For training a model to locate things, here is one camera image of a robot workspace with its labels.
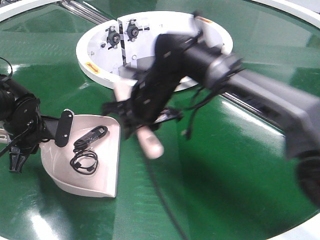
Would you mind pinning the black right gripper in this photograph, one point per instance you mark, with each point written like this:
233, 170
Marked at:
157, 85

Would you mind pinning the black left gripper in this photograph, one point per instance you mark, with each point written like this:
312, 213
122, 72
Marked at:
26, 127

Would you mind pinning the pink hand brush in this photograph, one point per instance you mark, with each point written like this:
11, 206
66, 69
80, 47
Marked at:
149, 143

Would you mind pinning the pink plastic dustpan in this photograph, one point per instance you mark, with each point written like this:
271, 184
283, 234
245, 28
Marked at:
88, 164

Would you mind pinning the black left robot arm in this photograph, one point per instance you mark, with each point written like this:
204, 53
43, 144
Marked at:
7, 84

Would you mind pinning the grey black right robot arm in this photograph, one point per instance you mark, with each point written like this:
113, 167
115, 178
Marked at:
296, 112

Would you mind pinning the near steel roller strip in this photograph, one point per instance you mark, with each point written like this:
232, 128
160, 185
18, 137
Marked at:
253, 106

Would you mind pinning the steel roller strip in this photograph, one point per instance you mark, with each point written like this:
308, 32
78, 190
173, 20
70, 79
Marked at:
253, 106
85, 12

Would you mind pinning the far steel roller strip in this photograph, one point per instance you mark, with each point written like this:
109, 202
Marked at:
85, 12

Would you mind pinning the white outer rim left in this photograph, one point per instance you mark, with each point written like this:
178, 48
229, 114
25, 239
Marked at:
12, 9

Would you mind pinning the white rim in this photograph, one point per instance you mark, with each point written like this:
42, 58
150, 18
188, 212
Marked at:
294, 9
12, 9

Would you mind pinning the white outer rim right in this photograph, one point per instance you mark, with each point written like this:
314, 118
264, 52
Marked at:
294, 9

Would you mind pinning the white central ring housing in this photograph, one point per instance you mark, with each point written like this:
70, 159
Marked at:
106, 66

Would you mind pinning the left black bearing mount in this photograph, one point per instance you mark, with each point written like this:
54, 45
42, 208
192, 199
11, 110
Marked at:
113, 37

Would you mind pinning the black bearing mount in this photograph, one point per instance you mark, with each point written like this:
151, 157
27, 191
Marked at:
113, 37
133, 30

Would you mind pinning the right black bearing mount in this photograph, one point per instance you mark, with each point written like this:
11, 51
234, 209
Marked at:
133, 30

